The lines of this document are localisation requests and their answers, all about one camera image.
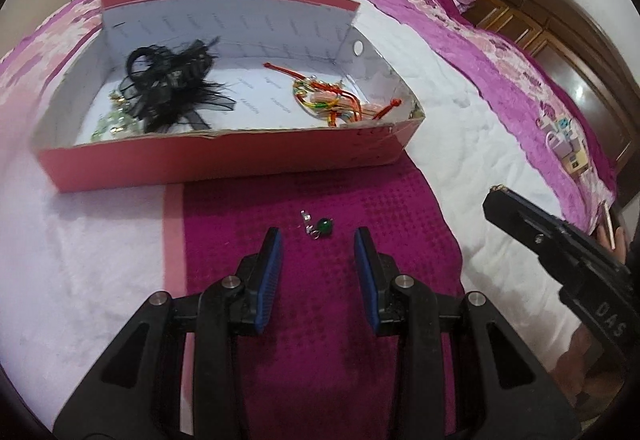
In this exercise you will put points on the pink gold long pendant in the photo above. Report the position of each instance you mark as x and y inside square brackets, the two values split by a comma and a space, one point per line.
[322, 99]

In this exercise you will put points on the pink cardboard box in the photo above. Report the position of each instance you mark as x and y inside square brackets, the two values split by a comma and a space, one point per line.
[225, 157]

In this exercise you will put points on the person's right hand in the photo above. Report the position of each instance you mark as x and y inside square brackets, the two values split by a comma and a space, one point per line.
[585, 370]

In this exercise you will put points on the rose gold flat object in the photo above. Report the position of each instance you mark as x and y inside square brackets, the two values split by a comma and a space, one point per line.
[609, 225]

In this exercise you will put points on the black feather hair accessory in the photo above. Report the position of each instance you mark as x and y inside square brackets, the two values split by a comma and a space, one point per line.
[170, 85]

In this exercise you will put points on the green bead earring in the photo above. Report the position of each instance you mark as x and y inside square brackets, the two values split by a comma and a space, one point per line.
[324, 226]

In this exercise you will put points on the colourful thread ornament bundle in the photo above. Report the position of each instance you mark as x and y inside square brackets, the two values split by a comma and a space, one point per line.
[345, 112]

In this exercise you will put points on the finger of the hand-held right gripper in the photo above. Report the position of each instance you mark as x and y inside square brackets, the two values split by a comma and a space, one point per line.
[520, 220]

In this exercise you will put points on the pink purple floral bedsheet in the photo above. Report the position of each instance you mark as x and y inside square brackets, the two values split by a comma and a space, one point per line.
[90, 240]

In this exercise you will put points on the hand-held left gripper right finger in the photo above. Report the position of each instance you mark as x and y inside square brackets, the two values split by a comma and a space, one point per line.
[367, 280]

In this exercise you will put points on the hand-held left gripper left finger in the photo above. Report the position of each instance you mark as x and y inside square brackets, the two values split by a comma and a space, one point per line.
[267, 280]

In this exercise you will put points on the pale green bead jewelry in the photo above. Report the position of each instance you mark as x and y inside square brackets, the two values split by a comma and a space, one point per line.
[107, 127]

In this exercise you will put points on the brown wooden headboard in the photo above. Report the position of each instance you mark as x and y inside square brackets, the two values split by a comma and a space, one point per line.
[560, 20]

